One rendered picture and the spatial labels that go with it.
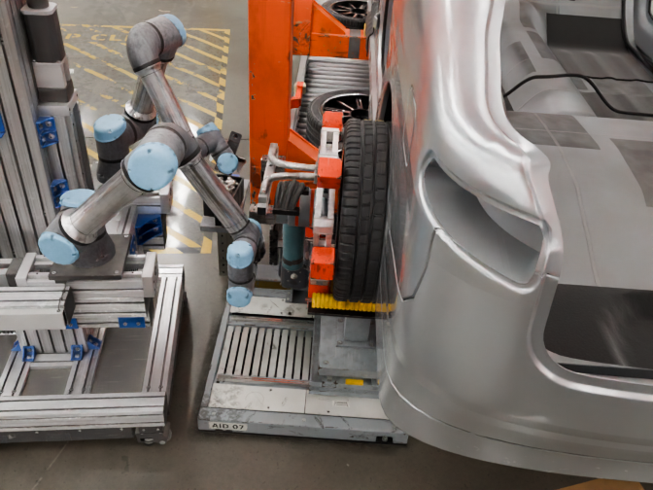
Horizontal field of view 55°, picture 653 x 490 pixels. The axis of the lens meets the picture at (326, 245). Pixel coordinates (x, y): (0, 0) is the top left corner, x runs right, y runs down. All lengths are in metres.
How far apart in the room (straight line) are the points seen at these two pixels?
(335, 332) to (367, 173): 0.92
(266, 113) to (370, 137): 0.67
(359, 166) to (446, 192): 0.73
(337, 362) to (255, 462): 0.50
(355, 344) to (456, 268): 1.45
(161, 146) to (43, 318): 0.75
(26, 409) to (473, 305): 1.78
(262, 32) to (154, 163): 0.99
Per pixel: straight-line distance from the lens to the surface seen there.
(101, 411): 2.50
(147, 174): 1.70
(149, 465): 2.61
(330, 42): 4.56
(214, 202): 1.89
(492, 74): 1.34
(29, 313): 2.18
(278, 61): 2.55
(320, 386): 2.61
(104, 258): 2.14
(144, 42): 2.22
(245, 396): 2.66
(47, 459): 2.72
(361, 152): 2.06
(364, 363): 2.61
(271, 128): 2.67
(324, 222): 2.03
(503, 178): 1.15
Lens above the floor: 2.13
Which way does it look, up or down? 37 degrees down
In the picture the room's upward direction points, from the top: 5 degrees clockwise
